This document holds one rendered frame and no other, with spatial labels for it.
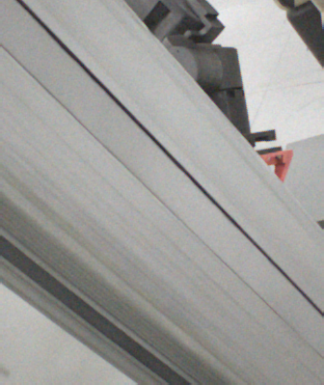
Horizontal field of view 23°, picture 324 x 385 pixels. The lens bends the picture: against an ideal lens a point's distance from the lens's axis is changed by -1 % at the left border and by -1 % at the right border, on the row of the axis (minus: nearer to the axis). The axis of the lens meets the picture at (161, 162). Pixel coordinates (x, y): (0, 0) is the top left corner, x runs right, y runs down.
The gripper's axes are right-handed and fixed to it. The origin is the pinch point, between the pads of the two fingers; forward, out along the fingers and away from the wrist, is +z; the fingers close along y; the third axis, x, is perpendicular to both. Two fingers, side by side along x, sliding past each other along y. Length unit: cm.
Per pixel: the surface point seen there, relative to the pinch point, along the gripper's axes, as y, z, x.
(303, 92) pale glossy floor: -106, -20, 164
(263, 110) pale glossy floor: -122, -16, 159
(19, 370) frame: 39, -2, -57
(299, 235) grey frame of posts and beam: 54, -7, -59
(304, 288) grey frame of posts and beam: 54, -6, -59
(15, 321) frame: 39, -4, -57
